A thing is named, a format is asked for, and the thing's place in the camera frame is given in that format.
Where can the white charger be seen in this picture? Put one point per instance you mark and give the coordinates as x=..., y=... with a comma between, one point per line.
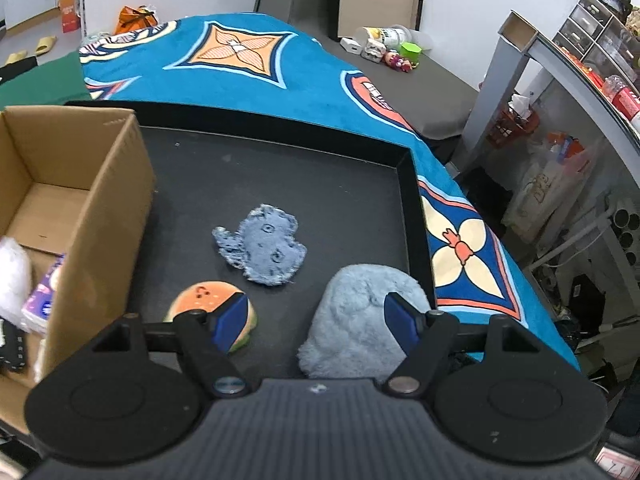
x=351, y=45

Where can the small white printed box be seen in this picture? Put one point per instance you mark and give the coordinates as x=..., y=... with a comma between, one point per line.
x=374, y=52

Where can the green cup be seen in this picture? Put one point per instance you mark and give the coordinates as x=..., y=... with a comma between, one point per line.
x=411, y=51

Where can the white plastic bag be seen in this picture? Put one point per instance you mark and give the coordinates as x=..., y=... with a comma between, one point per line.
x=12, y=275

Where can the brown cardboard box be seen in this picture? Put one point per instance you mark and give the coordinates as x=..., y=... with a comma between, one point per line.
x=105, y=220

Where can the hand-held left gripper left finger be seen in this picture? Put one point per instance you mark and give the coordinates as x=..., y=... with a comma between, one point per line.
x=232, y=322

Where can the beige tote bag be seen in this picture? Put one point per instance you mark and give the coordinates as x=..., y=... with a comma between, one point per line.
x=545, y=190

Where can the blue patterned blanket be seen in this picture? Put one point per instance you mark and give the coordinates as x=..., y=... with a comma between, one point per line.
x=310, y=80

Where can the green bed sheet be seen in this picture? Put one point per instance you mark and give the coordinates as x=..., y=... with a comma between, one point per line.
x=40, y=85

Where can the orange cardboard box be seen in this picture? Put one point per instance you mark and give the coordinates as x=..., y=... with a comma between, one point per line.
x=70, y=12

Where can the red basket with tissues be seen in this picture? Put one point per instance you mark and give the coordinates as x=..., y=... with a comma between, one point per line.
x=512, y=125

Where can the grey drawer organizer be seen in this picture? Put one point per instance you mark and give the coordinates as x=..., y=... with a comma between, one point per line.
x=590, y=35

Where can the purple tissue pack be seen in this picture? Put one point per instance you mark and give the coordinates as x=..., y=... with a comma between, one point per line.
x=42, y=300

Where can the white jar with yellow label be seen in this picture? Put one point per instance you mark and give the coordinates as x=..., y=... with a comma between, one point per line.
x=387, y=35

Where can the red label bottle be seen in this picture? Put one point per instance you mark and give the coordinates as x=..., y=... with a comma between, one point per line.
x=622, y=97

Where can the blue denim plush toy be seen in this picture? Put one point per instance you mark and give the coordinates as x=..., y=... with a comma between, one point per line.
x=265, y=245

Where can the woven basket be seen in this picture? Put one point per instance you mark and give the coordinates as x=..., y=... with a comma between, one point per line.
x=634, y=22

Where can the hamburger plush toy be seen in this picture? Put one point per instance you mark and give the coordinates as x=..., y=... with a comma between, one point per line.
x=200, y=300

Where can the red small toy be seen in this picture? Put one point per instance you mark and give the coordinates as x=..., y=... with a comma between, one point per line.
x=399, y=62

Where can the grey desk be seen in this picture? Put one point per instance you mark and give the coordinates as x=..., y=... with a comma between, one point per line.
x=495, y=85

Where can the grey mattress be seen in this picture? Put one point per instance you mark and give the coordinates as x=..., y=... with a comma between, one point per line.
x=435, y=100

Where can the fluffy grey-blue hat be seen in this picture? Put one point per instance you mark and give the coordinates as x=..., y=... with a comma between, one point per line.
x=350, y=320

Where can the black shallow tray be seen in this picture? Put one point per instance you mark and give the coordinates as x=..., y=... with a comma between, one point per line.
x=325, y=185

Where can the orange bag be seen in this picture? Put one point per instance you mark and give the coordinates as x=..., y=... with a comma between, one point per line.
x=135, y=20

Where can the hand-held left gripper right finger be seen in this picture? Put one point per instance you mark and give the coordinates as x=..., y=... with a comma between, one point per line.
x=402, y=320

